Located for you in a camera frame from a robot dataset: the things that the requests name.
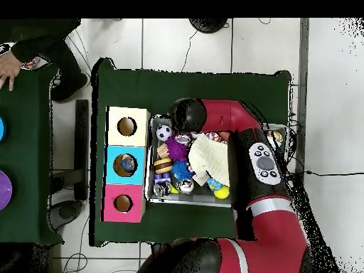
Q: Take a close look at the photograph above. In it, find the dark green table cloth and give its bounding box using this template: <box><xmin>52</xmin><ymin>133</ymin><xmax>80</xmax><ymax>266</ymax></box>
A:
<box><xmin>90</xmin><ymin>56</ymin><xmax>292</xmax><ymax>254</ymax></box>

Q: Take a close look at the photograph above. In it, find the clear blue packet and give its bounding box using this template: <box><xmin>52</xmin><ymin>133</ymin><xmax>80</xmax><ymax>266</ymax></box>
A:
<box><xmin>118</xmin><ymin>156</ymin><xmax>137</xmax><ymax>175</ymax></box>

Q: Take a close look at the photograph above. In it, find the blue spiky ball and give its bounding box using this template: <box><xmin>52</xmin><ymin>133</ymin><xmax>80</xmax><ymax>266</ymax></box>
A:
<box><xmin>172</xmin><ymin>160</ymin><xmax>194</xmax><ymax>182</ymax></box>

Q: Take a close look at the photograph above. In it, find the person's hand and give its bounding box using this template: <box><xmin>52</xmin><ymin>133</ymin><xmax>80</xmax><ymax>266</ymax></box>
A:
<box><xmin>0</xmin><ymin>50</ymin><xmax>23</xmax><ymax>91</ymax></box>

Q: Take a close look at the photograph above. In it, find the dark green side table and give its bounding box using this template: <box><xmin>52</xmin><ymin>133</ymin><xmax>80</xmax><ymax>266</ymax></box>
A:
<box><xmin>0</xmin><ymin>63</ymin><xmax>63</xmax><ymax>245</ymax></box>

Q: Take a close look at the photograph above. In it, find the black white striped toy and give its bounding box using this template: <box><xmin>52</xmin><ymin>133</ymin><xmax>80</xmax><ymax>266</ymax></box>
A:
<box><xmin>153</xmin><ymin>181</ymin><xmax>171</xmax><ymax>199</ymax></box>

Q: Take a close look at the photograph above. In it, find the small soccer ball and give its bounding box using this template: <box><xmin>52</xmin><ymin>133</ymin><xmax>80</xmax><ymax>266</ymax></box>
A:
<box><xmin>156</xmin><ymin>124</ymin><xmax>173</xmax><ymax>142</ymax></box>

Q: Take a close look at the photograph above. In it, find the purple round disc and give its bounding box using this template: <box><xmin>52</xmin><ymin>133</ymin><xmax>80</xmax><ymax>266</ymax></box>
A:
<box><xmin>0</xmin><ymin>169</ymin><xmax>14</xmax><ymax>211</ymax></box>

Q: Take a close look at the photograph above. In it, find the cream yellow waffle cloth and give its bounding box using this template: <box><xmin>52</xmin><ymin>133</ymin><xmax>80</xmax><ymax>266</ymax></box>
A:
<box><xmin>187</xmin><ymin>133</ymin><xmax>231</xmax><ymax>188</ymax></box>

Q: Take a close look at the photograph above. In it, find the black round floor base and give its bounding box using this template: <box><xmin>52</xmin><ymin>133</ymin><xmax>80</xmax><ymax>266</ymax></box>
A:
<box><xmin>188</xmin><ymin>18</ymin><xmax>230</xmax><ymax>34</ymax></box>

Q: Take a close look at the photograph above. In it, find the purple spiky ball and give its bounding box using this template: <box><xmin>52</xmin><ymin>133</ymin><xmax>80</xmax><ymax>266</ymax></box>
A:
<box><xmin>165</xmin><ymin>136</ymin><xmax>190</xmax><ymax>163</ymax></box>

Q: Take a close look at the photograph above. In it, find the shallow clear mesh bin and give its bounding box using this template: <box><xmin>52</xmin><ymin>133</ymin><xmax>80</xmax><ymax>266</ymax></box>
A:
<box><xmin>145</xmin><ymin>115</ymin><xmax>288</xmax><ymax>208</ymax></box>

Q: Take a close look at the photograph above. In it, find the black upright panel stand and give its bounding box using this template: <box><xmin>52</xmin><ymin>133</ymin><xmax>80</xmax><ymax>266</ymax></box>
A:
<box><xmin>48</xmin><ymin>99</ymin><xmax>91</xmax><ymax>231</ymax></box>

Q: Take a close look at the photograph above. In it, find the blue yellow rubber ball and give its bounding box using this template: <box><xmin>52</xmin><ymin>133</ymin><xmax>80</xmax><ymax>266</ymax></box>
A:
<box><xmin>207</xmin><ymin>177</ymin><xmax>224</xmax><ymax>192</ymax></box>

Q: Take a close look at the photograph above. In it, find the brown wooden yo-yo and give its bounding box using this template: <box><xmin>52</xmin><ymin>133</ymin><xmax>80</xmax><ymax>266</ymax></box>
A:
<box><xmin>153</xmin><ymin>157</ymin><xmax>174</xmax><ymax>174</ymax></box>

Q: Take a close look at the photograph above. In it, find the multicoloured speckled toy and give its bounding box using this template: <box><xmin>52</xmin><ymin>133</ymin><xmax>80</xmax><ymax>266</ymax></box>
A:
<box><xmin>21</xmin><ymin>55</ymin><xmax>43</xmax><ymax>70</ymax></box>

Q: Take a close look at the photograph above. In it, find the multicoloured patterned fabric ball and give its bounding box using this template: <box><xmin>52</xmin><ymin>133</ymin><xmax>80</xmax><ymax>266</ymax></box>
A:
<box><xmin>204</xmin><ymin>130</ymin><xmax>223</xmax><ymax>143</ymax></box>

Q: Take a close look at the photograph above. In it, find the wooden box with three holes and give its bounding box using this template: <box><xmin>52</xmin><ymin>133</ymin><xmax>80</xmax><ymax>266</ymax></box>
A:
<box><xmin>102</xmin><ymin>106</ymin><xmax>151</xmax><ymax>223</ymax></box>

